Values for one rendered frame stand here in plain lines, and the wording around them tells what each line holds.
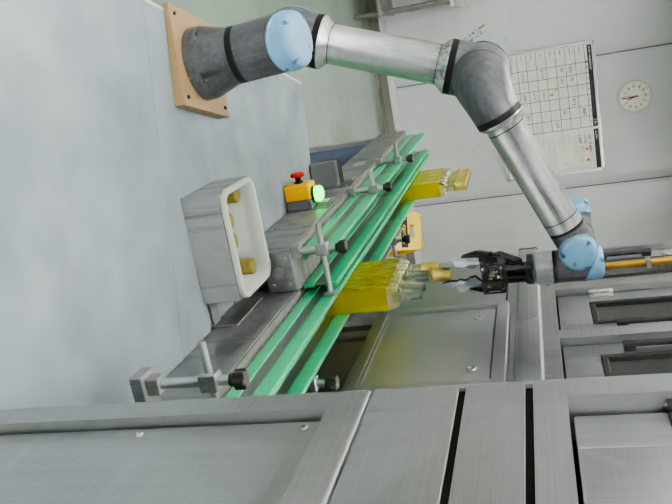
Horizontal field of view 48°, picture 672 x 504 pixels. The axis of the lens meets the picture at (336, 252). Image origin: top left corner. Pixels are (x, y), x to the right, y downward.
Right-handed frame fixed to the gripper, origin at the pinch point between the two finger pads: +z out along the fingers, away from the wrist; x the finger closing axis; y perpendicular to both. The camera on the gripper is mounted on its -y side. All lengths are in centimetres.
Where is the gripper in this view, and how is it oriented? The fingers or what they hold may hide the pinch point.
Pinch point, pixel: (447, 273)
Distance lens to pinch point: 184.8
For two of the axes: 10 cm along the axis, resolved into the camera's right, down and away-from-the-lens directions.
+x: 1.7, 9.5, 2.5
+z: -9.6, 1.0, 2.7
